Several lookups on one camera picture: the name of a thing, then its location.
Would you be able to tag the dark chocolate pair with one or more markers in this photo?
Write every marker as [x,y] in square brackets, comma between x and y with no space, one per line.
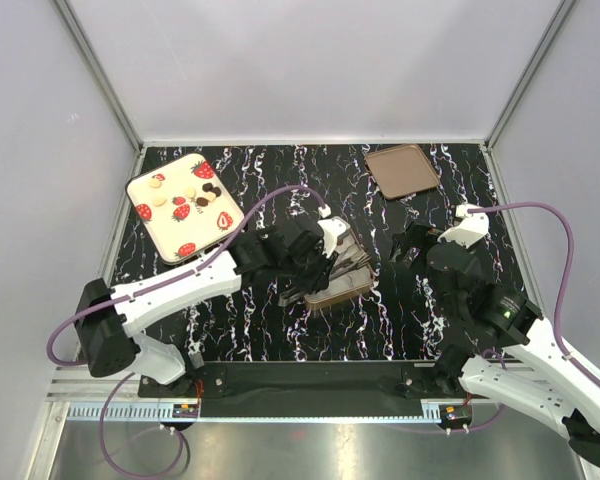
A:
[211,188]

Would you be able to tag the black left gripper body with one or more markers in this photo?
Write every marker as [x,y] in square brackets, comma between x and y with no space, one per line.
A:
[308,271]

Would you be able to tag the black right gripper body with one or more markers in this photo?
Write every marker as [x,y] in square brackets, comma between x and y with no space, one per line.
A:
[461,299]

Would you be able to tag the white round chocolate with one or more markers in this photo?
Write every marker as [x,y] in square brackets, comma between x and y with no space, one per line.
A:
[158,201]

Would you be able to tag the metal tongs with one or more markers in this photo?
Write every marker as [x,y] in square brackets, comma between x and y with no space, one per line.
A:
[337,265]

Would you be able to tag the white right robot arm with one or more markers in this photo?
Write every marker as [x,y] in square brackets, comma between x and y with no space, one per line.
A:
[567,402]

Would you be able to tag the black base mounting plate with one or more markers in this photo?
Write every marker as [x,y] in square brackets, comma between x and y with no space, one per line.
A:
[310,390]

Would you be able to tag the strawberry pattern tray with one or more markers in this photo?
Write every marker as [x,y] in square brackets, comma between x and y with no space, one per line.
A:
[191,220]

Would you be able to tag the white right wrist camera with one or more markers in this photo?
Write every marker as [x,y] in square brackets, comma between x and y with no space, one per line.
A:
[469,227]

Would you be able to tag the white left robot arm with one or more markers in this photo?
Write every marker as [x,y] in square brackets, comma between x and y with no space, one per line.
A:
[112,321]

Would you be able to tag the rose gold box lid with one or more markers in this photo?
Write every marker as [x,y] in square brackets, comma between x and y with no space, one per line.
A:
[401,171]

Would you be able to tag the rose gold chocolate box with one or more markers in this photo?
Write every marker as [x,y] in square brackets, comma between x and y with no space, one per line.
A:
[351,275]

